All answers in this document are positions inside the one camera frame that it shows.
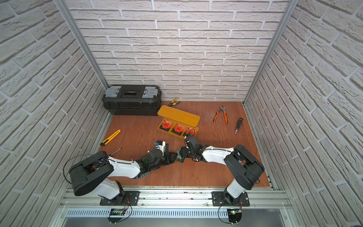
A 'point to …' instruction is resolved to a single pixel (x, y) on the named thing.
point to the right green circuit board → (234, 212)
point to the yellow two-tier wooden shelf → (177, 122)
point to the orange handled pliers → (221, 108)
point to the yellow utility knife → (110, 137)
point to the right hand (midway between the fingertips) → (183, 152)
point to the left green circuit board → (117, 212)
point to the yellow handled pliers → (173, 103)
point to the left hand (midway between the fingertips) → (176, 154)
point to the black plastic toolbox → (133, 100)
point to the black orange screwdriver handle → (239, 123)
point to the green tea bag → (177, 150)
